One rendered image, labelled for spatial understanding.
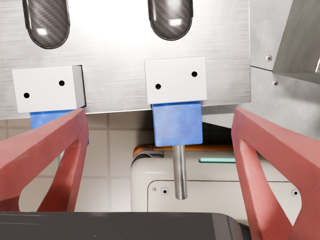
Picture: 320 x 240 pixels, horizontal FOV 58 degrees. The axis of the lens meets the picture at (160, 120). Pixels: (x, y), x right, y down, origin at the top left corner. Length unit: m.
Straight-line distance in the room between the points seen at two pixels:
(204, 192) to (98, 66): 0.71
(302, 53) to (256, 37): 0.07
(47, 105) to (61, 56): 0.05
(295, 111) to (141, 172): 0.62
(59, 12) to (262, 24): 0.20
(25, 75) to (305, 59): 0.23
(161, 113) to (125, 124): 0.89
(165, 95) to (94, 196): 1.04
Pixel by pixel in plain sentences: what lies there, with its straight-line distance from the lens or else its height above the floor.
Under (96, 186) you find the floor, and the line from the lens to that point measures 1.23.
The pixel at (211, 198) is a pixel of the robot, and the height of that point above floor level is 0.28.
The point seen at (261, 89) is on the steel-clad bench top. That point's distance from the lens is 0.34.
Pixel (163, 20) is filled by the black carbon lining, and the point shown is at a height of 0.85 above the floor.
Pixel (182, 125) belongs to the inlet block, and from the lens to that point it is 0.25.
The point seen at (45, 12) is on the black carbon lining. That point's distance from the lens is 0.29.
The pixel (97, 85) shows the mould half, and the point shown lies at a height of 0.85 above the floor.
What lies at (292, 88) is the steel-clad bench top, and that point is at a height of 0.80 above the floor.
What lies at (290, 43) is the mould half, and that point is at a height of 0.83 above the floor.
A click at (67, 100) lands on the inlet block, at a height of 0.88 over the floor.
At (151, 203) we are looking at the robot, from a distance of 0.93.
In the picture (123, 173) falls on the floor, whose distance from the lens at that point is 1.20.
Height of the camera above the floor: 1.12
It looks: 81 degrees down
